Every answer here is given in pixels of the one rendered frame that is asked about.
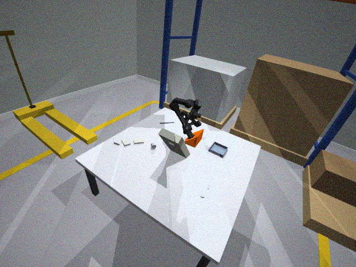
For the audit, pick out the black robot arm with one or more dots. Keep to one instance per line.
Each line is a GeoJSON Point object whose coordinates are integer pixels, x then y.
{"type": "Point", "coordinates": [174, 105]}

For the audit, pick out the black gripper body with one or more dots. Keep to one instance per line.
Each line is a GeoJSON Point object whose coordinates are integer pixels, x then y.
{"type": "Point", "coordinates": [192, 118]}

